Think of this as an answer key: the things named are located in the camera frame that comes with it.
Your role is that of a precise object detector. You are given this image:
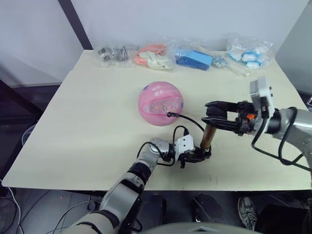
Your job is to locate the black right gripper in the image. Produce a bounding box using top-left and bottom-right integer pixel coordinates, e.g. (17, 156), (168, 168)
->
(201, 100), (259, 137)

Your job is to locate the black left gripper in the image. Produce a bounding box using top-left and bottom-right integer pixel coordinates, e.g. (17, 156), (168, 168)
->
(178, 147), (213, 169)

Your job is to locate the gold hand pump with hose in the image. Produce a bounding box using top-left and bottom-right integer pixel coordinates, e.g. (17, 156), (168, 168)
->
(166, 106), (229, 154)

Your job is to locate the pink printed rubber ball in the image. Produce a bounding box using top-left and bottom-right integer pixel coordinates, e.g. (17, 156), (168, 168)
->
(138, 81), (184, 127)

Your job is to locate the white plastic stick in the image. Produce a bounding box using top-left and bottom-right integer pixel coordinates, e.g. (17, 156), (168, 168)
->
(229, 62), (251, 78)

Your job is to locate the black shoe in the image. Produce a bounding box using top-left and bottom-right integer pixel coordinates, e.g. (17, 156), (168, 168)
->
(192, 193), (220, 223)

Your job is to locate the small bag of metal bits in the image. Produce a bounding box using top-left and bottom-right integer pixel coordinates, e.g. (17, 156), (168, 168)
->
(211, 54), (229, 68)

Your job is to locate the bag of blue white items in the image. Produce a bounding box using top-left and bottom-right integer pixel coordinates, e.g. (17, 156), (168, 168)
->
(225, 33), (276, 72)

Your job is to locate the grey patterned sneaker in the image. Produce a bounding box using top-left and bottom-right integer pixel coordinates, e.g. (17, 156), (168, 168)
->
(237, 195), (258, 230)

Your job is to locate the bag of orange white items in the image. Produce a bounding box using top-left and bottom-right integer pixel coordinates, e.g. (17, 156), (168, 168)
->
(133, 36), (176, 72)

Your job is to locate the bag of grey metal parts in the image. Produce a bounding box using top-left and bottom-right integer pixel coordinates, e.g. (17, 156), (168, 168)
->
(94, 43), (138, 68)

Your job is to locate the clear plastic bin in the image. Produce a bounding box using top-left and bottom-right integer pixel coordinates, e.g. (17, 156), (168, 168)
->
(20, 123), (38, 148)

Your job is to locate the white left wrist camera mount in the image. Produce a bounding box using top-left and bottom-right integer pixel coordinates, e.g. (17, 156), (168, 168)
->
(175, 135), (196, 157)

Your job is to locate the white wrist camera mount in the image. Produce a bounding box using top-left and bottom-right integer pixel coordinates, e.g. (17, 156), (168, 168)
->
(250, 77), (275, 120)
(175, 135), (196, 157)

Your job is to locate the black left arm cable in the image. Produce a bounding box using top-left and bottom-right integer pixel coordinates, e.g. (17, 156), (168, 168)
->
(137, 125), (190, 167)

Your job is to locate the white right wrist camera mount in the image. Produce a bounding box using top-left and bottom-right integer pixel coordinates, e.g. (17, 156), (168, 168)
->
(250, 77), (275, 120)

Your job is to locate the dark slanted post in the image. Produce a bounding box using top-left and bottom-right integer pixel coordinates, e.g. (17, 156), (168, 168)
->
(58, 0), (94, 51)

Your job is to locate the white floor cable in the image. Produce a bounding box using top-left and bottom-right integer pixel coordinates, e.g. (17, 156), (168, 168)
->
(0, 179), (24, 234)

